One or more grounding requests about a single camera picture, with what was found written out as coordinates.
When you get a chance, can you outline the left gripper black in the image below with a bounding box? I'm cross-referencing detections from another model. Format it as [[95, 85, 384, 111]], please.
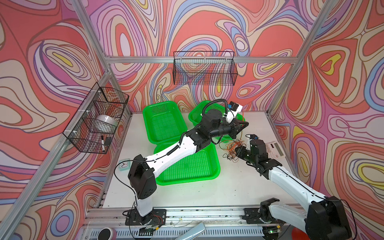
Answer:
[[207, 120, 250, 142]]

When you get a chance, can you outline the cable bundle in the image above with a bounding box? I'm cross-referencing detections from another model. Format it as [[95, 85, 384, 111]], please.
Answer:
[[218, 139, 245, 161]]

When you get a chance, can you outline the green basket front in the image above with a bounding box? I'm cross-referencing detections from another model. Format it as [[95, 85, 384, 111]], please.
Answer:
[[156, 144, 221, 186]]

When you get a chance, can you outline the green basket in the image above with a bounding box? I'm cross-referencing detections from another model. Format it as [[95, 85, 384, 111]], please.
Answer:
[[156, 144, 221, 186], [188, 101, 245, 143], [143, 101, 188, 145]]

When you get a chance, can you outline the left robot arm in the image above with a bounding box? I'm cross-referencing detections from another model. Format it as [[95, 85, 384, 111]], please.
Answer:
[[128, 109, 249, 217]]

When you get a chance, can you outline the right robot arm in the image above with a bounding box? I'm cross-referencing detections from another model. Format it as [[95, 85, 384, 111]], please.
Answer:
[[235, 139, 352, 240]]

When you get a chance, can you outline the pink white calculator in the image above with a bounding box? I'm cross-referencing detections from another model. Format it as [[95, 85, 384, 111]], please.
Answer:
[[266, 142, 286, 160]]

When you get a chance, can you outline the green basket back right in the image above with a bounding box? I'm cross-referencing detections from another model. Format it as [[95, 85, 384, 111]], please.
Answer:
[[188, 101, 245, 143]]

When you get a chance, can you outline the green basket back left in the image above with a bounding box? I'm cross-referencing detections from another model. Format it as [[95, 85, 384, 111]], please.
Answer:
[[143, 101, 188, 145]]

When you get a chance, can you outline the red bucket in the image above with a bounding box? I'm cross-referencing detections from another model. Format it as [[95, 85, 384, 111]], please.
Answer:
[[291, 228, 310, 240]]

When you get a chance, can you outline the silver metal bar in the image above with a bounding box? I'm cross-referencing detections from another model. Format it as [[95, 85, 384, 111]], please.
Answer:
[[176, 223, 206, 240]]

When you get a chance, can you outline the small white clock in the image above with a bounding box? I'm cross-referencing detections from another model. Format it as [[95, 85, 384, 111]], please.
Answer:
[[118, 159, 132, 172]]

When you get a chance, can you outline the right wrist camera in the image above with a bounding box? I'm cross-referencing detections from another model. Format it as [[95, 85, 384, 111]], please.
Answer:
[[246, 134, 259, 142]]

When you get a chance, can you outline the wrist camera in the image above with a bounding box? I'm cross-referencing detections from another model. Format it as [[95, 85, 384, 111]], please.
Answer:
[[226, 102, 243, 124], [246, 134, 259, 142]]

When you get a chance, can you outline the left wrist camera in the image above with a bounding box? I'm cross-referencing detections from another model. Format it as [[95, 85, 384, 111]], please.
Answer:
[[226, 102, 243, 124]]

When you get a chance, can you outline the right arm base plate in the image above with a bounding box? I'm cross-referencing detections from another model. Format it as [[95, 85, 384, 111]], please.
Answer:
[[242, 208, 285, 225]]

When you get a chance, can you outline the black wire basket back wall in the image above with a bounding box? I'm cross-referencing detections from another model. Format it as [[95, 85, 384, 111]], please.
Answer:
[[173, 50, 238, 86]]

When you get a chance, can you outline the black wire basket wall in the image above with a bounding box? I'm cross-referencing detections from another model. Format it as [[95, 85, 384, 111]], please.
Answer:
[[63, 83, 129, 154], [173, 50, 238, 86]]

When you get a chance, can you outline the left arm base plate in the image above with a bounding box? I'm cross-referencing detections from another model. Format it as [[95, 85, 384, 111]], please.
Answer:
[[125, 208, 167, 227]]

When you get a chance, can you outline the black wire basket left wall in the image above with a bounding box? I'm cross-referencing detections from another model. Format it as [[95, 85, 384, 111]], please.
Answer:
[[63, 83, 129, 154]]

